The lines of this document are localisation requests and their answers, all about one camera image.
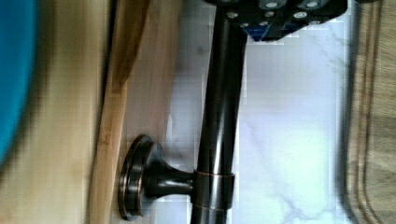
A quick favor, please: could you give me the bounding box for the black gripper finger with screws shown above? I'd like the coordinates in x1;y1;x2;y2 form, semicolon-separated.
204;0;347;42

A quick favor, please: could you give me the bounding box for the wooden drawer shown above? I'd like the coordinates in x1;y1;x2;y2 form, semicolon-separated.
88;0;183;224

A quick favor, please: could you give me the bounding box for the dark metal drawer handle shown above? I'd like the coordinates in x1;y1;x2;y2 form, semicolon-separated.
118;7;247;224

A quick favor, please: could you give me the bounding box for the blue round plate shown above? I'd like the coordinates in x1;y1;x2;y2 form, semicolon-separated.
0;0;37;163

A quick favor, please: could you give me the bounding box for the brown wooden tray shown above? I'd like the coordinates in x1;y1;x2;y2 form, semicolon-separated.
339;0;396;224

